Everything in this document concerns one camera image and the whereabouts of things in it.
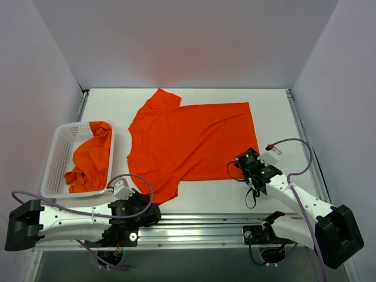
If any orange t-shirt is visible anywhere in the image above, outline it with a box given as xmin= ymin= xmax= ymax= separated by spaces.
xmin=64 ymin=121 xmax=112 ymax=194
xmin=127 ymin=89 xmax=259 ymax=204

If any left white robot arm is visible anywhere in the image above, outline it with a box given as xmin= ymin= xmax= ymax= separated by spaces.
xmin=4 ymin=192 xmax=161 ymax=251

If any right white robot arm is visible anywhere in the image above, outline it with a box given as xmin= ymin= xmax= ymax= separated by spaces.
xmin=235 ymin=148 xmax=364 ymax=269

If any orange t-shirt in basket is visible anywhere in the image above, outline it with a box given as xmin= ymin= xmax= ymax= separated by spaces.
xmin=64 ymin=121 xmax=112 ymax=194

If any white plastic basket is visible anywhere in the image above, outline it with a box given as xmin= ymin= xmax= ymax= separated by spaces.
xmin=41 ymin=121 xmax=115 ymax=199

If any right black thin cable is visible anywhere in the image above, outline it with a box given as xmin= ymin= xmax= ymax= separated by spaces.
xmin=226 ymin=160 xmax=262 ymax=210

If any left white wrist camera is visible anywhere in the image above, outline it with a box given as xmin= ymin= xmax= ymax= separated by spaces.
xmin=108 ymin=177 xmax=135 ymax=200

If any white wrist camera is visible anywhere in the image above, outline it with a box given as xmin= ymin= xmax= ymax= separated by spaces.
xmin=108 ymin=177 xmax=135 ymax=200
xmin=258 ymin=145 xmax=283 ymax=166

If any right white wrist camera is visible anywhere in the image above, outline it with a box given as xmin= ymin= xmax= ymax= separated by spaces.
xmin=258 ymin=145 xmax=283 ymax=166

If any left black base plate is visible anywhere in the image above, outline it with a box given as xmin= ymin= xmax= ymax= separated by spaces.
xmin=84 ymin=229 xmax=139 ymax=248

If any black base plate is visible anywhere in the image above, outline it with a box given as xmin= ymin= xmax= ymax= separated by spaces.
xmin=242 ymin=225 xmax=294 ymax=245
xmin=84 ymin=229 xmax=139 ymax=248

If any aluminium front rail frame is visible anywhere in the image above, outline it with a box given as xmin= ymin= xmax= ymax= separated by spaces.
xmin=32 ymin=213 xmax=351 ymax=252

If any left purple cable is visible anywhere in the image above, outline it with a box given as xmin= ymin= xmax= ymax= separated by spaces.
xmin=11 ymin=173 xmax=155 ymax=271

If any purple cable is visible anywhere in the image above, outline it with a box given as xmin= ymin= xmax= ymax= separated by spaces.
xmin=11 ymin=173 xmax=155 ymax=271
xmin=270 ymin=137 xmax=330 ymax=282

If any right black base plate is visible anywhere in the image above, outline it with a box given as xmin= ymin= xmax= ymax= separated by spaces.
xmin=242 ymin=225 xmax=294 ymax=245

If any right aluminium side rail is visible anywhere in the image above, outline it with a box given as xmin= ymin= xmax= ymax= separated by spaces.
xmin=286 ymin=89 xmax=331 ymax=203

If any aluminium side rail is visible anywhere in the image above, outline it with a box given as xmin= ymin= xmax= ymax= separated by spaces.
xmin=286 ymin=89 xmax=331 ymax=203
xmin=77 ymin=89 xmax=90 ymax=122

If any left aluminium side rail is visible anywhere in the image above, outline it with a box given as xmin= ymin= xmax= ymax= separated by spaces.
xmin=77 ymin=89 xmax=90 ymax=122

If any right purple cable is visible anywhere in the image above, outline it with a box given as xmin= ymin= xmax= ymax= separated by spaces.
xmin=270 ymin=137 xmax=330 ymax=282

